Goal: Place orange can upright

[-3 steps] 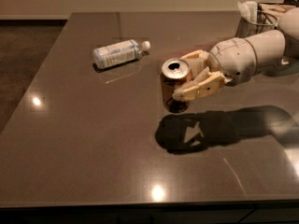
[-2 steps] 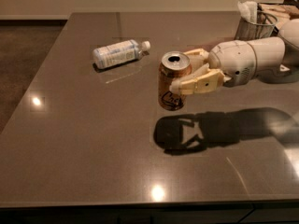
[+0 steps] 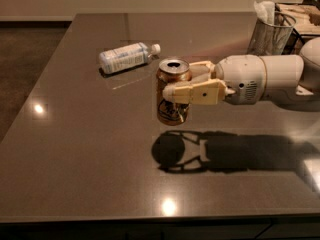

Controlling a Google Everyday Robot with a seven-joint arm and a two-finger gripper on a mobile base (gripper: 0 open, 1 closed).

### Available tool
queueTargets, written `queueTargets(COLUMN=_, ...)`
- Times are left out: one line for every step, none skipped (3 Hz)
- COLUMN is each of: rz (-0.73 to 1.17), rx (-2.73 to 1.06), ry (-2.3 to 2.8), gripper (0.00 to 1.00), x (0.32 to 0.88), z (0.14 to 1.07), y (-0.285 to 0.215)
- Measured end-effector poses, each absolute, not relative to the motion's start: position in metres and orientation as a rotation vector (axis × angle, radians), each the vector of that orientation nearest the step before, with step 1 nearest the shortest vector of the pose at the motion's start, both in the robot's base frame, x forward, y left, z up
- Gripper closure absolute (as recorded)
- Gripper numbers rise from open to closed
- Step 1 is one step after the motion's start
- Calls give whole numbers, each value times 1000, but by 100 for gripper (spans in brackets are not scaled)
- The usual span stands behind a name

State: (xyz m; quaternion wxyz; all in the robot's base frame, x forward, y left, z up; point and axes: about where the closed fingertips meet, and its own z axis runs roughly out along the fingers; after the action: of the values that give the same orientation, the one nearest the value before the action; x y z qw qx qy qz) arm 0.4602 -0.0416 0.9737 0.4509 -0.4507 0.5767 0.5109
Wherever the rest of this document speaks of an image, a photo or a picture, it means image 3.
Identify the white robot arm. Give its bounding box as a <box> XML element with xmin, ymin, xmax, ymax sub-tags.
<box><xmin>162</xmin><ymin>38</ymin><xmax>319</xmax><ymax>107</ymax></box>

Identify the white crumpled napkin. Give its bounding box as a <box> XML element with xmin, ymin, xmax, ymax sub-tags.
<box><xmin>254</xmin><ymin>1</ymin><xmax>275</xmax><ymax>25</ymax></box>

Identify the clear plastic water bottle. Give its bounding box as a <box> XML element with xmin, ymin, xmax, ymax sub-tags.
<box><xmin>99</xmin><ymin>42</ymin><xmax>161</xmax><ymax>75</ymax></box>

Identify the wire basket with snacks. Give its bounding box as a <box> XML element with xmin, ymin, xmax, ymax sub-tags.
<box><xmin>276</xmin><ymin>0</ymin><xmax>320</xmax><ymax>54</ymax></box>

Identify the metal mesh cup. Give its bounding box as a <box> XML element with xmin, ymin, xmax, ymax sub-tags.
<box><xmin>247</xmin><ymin>11</ymin><xmax>296</xmax><ymax>56</ymax></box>

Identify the orange soda can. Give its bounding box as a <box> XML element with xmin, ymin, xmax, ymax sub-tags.
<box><xmin>156</xmin><ymin>58</ymin><xmax>192</xmax><ymax>126</ymax></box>

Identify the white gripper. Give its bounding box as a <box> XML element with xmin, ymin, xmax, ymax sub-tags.
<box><xmin>162</xmin><ymin>55</ymin><xmax>266</xmax><ymax>105</ymax></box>

